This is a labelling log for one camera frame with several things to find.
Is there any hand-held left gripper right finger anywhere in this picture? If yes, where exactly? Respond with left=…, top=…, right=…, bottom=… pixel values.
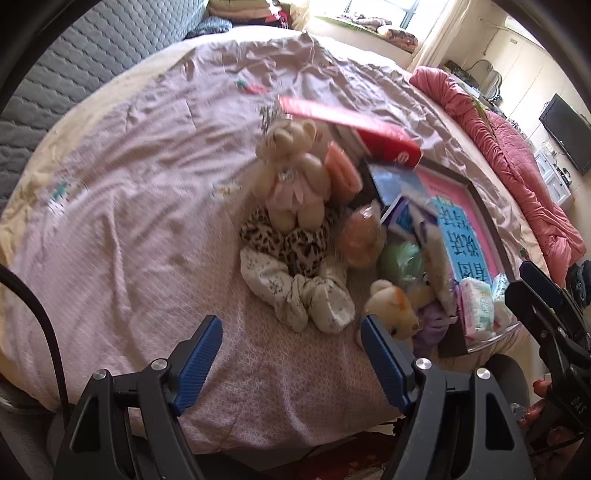
left=360, top=315, right=536, bottom=480

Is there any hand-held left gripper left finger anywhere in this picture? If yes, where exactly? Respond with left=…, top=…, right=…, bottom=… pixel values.
left=55, top=315, right=223, bottom=480

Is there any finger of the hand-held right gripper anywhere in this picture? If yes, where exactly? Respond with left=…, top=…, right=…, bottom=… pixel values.
left=504, top=281, right=591, bottom=435
left=519, top=261, right=591, bottom=343

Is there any dark shallow box tray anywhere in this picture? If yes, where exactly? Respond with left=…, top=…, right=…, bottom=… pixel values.
left=360, top=157, right=525, bottom=358

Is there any white floral cloth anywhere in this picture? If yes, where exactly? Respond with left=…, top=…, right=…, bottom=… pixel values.
left=240, top=244, right=356, bottom=335

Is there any beige teddy bear pink dress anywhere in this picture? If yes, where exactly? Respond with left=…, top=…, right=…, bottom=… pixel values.
left=255, top=117, right=331, bottom=232

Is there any blue print tissue packet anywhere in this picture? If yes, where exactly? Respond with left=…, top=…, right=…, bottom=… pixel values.
left=491, top=272, right=515, bottom=328

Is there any small teddy bear purple dress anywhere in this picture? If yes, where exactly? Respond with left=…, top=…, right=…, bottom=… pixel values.
left=355, top=278, right=458, bottom=352

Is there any green print tissue packet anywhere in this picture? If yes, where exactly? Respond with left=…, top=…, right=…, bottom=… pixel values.
left=457, top=277, right=497, bottom=342

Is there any pink quilt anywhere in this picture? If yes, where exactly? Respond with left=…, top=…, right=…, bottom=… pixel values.
left=410, top=66, right=587, bottom=287

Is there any green round packed sponge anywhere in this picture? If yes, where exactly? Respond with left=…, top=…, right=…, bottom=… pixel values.
left=379, top=241, right=426, bottom=289

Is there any white drawer cabinet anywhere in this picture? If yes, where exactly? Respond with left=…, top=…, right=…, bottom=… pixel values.
left=534, top=144, right=574, bottom=205

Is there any white patterned packet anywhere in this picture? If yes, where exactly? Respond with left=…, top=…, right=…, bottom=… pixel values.
left=416, top=222, right=459, bottom=315

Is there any orange round packed sponge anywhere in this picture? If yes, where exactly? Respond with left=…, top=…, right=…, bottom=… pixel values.
left=339, top=203, right=387, bottom=271

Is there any leopard print cloth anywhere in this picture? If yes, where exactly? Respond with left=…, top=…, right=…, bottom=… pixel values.
left=239, top=207, right=345, bottom=278

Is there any purple white packet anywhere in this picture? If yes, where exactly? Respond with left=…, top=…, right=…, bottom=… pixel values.
left=381, top=196, right=439, bottom=241

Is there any black television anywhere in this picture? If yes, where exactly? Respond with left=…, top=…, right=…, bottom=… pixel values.
left=539, top=93, right=591, bottom=176

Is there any pink bed sheet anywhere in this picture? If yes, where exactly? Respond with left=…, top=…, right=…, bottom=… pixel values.
left=0, top=32, right=578, bottom=457

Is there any orange packed towel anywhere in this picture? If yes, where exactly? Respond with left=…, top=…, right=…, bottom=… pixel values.
left=323, top=141, right=363, bottom=204

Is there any dresser mirror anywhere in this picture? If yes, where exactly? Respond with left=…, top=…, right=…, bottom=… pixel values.
left=480, top=69, right=505, bottom=103

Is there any red cardboard box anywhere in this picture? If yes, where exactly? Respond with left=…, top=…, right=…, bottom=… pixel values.
left=278, top=95, right=423, bottom=169

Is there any cluttered white dresser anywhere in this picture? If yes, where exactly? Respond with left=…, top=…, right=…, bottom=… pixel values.
left=442, top=59, right=505, bottom=112

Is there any white air conditioner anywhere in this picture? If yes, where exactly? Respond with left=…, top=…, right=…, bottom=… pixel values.
left=503, top=16, right=546, bottom=48

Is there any cream curtain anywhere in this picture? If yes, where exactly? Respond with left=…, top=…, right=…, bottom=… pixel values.
left=410, top=0, right=467, bottom=71

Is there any patterned blanket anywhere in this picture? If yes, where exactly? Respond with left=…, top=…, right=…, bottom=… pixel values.
left=376, top=25, right=419, bottom=52

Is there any window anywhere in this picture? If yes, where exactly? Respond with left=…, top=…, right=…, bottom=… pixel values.
left=344, top=0, right=423, bottom=28

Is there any grey quilted headboard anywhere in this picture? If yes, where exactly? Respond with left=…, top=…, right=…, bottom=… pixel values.
left=0, top=0, right=208, bottom=213

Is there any green window seat cushion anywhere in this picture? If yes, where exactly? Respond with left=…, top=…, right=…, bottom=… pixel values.
left=314, top=14, right=384, bottom=29

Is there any blue knitted blanket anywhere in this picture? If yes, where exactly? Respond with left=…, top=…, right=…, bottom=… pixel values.
left=187, top=16, right=232, bottom=38

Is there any pile of folded clothes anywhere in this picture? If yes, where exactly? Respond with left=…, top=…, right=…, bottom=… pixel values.
left=208, top=0, right=296, bottom=29

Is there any black cable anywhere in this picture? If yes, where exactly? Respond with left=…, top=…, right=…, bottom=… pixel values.
left=0, top=264, right=70, bottom=416

